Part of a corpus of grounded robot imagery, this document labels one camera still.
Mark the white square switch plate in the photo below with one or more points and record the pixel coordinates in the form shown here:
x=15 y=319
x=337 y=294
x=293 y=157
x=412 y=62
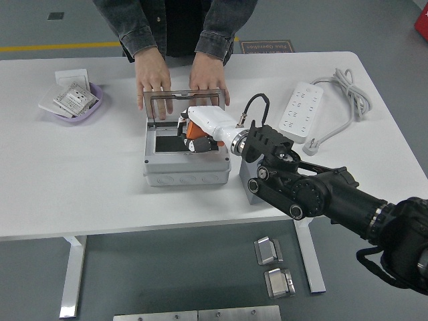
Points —
x=72 y=76

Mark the white table leg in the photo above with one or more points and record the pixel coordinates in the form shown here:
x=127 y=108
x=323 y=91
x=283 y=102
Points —
x=72 y=277
x=314 y=267

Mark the white plain cover plate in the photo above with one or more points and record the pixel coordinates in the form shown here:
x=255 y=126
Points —
x=47 y=103

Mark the person's left hand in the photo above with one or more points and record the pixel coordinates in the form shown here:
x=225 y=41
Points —
x=207 y=75

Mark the metal base plate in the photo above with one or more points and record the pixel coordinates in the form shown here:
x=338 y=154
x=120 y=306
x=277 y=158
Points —
x=155 y=317
x=239 y=314

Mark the person's right hand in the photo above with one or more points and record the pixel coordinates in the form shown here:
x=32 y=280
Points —
x=154 y=75

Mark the person's left forearm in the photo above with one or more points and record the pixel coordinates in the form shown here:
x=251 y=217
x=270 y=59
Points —
x=217 y=40

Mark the grey junction box clear lid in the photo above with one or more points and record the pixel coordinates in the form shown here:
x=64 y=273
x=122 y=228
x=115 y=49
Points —
x=187 y=174

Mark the orange cylinder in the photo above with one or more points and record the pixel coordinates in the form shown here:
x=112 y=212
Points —
x=194 y=131

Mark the white power strip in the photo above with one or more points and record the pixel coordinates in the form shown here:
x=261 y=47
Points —
x=301 y=107

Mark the small metal floor socket box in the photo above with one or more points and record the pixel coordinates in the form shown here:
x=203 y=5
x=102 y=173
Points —
x=267 y=250

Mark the grey cube with round hole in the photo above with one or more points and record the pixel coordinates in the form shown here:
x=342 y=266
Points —
x=244 y=170

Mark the white table right leg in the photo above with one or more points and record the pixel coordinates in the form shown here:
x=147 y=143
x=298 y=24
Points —
x=314 y=267

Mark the purple plastic tray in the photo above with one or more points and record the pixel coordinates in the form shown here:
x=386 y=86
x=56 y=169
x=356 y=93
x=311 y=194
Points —
x=90 y=115

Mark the black square floor cover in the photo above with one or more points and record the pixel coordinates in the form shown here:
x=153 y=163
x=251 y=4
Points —
x=55 y=16

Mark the red object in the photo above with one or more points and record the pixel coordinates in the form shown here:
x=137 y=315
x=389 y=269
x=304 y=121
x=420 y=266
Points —
x=422 y=21

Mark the brown floor sign with text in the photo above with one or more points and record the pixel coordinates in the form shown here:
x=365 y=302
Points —
x=267 y=47

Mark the person's torso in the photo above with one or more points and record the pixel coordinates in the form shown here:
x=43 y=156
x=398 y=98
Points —
x=182 y=26

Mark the person's right forearm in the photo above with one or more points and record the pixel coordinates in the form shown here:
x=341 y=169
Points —
x=140 y=36

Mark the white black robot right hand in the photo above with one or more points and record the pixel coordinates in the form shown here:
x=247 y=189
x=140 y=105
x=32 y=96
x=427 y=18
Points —
x=210 y=118

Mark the white socket panel printed edge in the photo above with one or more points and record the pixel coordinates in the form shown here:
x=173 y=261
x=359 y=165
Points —
x=75 y=98

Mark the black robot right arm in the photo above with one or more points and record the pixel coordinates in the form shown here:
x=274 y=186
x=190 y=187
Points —
x=321 y=194

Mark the white table left leg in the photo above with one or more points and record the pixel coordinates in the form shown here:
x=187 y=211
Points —
x=72 y=277

